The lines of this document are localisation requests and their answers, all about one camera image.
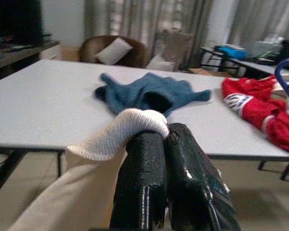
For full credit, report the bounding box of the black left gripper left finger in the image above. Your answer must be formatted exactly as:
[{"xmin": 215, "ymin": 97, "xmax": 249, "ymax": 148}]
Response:
[{"xmin": 109, "ymin": 131, "xmax": 169, "ymax": 231}]

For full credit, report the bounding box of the blue knit garment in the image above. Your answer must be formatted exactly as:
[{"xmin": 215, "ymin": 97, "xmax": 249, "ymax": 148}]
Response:
[{"xmin": 94, "ymin": 72, "xmax": 212, "ymax": 118}]

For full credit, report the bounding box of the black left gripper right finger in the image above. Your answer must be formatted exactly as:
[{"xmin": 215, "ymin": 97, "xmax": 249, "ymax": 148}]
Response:
[{"xmin": 164, "ymin": 122, "xmax": 241, "ymax": 231}]

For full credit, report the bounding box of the white pillow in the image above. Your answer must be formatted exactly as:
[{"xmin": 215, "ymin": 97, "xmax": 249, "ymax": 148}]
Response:
[
  {"xmin": 95, "ymin": 38, "xmax": 133, "ymax": 65},
  {"xmin": 146, "ymin": 54, "xmax": 176, "ymax": 72}
]

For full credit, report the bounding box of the blue plastic hanger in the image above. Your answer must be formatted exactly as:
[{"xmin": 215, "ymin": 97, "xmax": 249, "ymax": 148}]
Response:
[{"xmin": 274, "ymin": 57, "xmax": 289, "ymax": 110}]

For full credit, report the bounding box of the beige cardboard box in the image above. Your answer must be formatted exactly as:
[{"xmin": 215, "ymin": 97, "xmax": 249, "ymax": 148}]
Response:
[{"xmin": 60, "ymin": 45, "xmax": 82, "ymax": 62}]

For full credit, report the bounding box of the clear plastic bag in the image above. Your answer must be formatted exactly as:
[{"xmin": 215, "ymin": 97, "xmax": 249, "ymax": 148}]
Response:
[{"xmin": 252, "ymin": 35, "xmax": 285, "ymax": 57}]

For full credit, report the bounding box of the red jersey with blue-white band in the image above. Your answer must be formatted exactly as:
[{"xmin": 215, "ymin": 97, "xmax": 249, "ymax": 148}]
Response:
[{"xmin": 221, "ymin": 75, "xmax": 289, "ymax": 156}]

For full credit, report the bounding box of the brown armchair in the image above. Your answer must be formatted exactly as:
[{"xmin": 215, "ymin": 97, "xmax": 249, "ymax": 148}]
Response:
[{"xmin": 79, "ymin": 35, "xmax": 150, "ymax": 68}]

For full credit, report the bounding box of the grey striped curtain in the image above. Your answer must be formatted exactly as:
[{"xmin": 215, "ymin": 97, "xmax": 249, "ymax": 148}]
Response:
[
  {"xmin": 227, "ymin": 0, "xmax": 289, "ymax": 46},
  {"xmin": 83, "ymin": 0, "xmax": 212, "ymax": 68}
]

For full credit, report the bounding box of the bright blue bag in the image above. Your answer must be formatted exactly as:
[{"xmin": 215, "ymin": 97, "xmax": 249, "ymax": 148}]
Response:
[{"xmin": 216, "ymin": 45, "xmax": 249, "ymax": 60}]

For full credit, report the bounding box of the cluttered side table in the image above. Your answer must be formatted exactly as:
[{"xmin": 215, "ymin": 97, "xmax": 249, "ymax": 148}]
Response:
[{"xmin": 199, "ymin": 45, "xmax": 289, "ymax": 79}]

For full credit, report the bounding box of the dark tv console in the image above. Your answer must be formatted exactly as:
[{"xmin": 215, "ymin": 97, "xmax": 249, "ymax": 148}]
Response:
[{"xmin": 0, "ymin": 40, "xmax": 60, "ymax": 82}]

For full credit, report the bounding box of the white table with black frame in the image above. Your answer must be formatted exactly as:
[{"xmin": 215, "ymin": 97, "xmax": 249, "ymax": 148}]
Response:
[{"xmin": 0, "ymin": 59, "xmax": 289, "ymax": 200}]

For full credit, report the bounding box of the black television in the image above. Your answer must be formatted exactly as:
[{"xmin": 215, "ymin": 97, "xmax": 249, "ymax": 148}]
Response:
[{"xmin": 0, "ymin": 0, "xmax": 51, "ymax": 46}]

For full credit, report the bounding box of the cream white knit garment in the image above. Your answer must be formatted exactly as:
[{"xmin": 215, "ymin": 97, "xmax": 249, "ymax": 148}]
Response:
[{"xmin": 7, "ymin": 108, "xmax": 171, "ymax": 231}]

